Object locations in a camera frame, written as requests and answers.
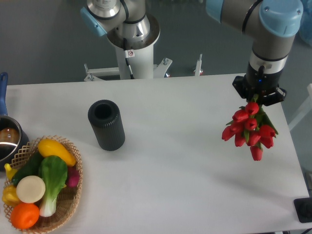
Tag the red tulip bouquet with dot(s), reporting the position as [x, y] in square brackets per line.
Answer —
[250, 125]

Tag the dark green cucumber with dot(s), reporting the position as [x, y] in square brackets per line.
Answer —
[30, 168]

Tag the orange fruit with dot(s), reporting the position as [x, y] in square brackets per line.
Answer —
[24, 215]

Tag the yellow squash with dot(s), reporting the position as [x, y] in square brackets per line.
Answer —
[49, 147]

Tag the white frame at right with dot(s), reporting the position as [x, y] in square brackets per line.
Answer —
[302, 110]

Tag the white metal base frame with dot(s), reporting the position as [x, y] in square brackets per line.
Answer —
[160, 70]

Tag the blue handled saucepan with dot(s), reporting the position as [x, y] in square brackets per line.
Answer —
[12, 136]

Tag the yellow bell pepper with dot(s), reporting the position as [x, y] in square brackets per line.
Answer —
[9, 196]

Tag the small yellow pepper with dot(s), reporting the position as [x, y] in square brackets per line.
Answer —
[10, 172]

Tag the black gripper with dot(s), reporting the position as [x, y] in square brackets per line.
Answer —
[262, 83]

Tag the green bok choy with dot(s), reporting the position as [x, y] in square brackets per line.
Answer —
[53, 171]

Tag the purple red radish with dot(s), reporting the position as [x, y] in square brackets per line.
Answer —
[72, 177]

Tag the woven wicker basket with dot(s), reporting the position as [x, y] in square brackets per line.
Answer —
[68, 198]

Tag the black ribbed vase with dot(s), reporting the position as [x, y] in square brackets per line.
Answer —
[105, 119]

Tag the black device at edge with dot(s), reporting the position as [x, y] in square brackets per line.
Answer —
[303, 207]

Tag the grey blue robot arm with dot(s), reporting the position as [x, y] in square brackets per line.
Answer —
[272, 24]

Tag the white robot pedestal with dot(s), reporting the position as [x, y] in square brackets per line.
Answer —
[134, 47]

